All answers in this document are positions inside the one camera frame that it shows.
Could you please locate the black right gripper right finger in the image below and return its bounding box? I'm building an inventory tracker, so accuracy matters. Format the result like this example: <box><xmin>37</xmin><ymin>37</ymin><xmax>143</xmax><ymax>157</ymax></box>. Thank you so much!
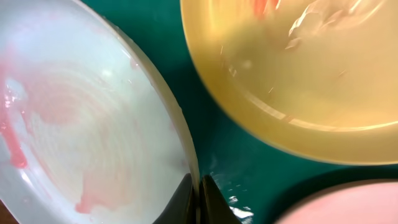
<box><xmin>200</xmin><ymin>175</ymin><xmax>241</xmax><ymax>224</ymax></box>

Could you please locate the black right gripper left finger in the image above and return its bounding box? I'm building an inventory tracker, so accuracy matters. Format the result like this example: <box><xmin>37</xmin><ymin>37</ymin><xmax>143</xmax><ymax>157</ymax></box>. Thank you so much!
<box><xmin>153</xmin><ymin>174</ymin><xmax>196</xmax><ymax>224</ymax></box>

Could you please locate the light blue plate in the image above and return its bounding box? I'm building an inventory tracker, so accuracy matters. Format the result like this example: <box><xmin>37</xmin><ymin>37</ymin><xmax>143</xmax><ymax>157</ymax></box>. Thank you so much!
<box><xmin>1</xmin><ymin>0</ymin><xmax>199</xmax><ymax>223</ymax></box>

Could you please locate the pink plate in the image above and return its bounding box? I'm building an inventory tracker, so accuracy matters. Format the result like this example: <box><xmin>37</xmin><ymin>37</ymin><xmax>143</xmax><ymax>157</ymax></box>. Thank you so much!
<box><xmin>275</xmin><ymin>179</ymin><xmax>397</xmax><ymax>224</ymax></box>

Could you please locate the yellow plate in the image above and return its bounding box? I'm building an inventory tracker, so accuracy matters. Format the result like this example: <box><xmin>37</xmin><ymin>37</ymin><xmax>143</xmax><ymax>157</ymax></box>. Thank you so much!
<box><xmin>180</xmin><ymin>0</ymin><xmax>397</xmax><ymax>165</ymax></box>

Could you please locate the teal plastic tray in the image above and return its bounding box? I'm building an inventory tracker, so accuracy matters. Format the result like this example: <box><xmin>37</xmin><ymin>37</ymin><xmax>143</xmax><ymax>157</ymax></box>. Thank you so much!
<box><xmin>85</xmin><ymin>0</ymin><xmax>397</xmax><ymax>223</ymax></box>

